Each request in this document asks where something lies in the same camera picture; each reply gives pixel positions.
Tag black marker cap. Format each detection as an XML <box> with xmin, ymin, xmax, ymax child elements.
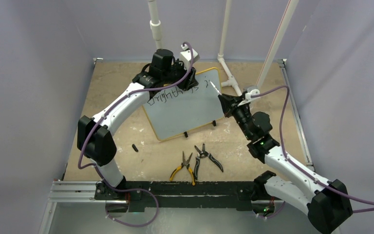
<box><xmin>131</xmin><ymin>144</ymin><xmax>139</xmax><ymax>152</ymax></box>

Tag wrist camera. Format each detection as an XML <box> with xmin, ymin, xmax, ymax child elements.
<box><xmin>179</xmin><ymin>44</ymin><xmax>200</xmax><ymax>70</ymax></box>
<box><xmin>238</xmin><ymin>87</ymin><xmax>261</xmax><ymax>106</ymax></box>

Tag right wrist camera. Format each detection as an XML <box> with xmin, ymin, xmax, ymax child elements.
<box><xmin>238</xmin><ymin>87</ymin><xmax>261</xmax><ymax>106</ymax></box>

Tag black whiteboard stand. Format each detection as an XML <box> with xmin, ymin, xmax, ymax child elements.
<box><xmin>182</xmin><ymin>120</ymin><xmax>217</xmax><ymax>138</ymax></box>

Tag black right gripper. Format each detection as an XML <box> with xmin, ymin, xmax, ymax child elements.
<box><xmin>219</xmin><ymin>94</ymin><xmax>253</xmax><ymax>140</ymax></box>

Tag yellow handled needle-nose pliers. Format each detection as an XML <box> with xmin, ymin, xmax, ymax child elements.
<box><xmin>169</xmin><ymin>151</ymin><xmax>197</xmax><ymax>187</ymax></box>

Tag yellow framed whiteboard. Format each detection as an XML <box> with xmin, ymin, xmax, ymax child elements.
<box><xmin>143</xmin><ymin>67</ymin><xmax>224</xmax><ymax>141</ymax></box>

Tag black grey wire stripper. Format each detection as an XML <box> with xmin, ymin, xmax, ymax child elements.
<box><xmin>193</xmin><ymin>143</ymin><xmax>224</xmax><ymax>180</ymax></box>

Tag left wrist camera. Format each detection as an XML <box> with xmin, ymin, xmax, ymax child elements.
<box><xmin>179</xmin><ymin>44</ymin><xmax>200</xmax><ymax>70</ymax></box>

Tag aluminium table edge rail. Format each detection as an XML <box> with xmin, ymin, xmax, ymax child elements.
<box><xmin>277</xmin><ymin>58</ymin><xmax>341</xmax><ymax>234</ymax></box>

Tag white whiteboard marker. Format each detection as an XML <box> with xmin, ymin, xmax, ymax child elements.
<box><xmin>210</xmin><ymin>81</ymin><xmax>222</xmax><ymax>95</ymax></box>

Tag black base bar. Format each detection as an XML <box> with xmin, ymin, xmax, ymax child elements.
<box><xmin>94</xmin><ymin>181</ymin><xmax>271</xmax><ymax>212</ymax></box>

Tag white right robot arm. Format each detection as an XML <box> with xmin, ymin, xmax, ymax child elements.
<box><xmin>218</xmin><ymin>94</ymin><xmax>353</xmax><ymax>234</ymax></box>

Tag white PVC pipe frame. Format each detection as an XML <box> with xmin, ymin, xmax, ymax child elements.
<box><xmin>144</xmin><ymin>0</ymin><xmax>303</xmax><ymax>93</ymax></box>

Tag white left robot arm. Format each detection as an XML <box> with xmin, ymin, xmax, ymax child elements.
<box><xmin>77</xmin><ymin>44</ymin><xmax>200</xmax><ymax>199</ymax></box>

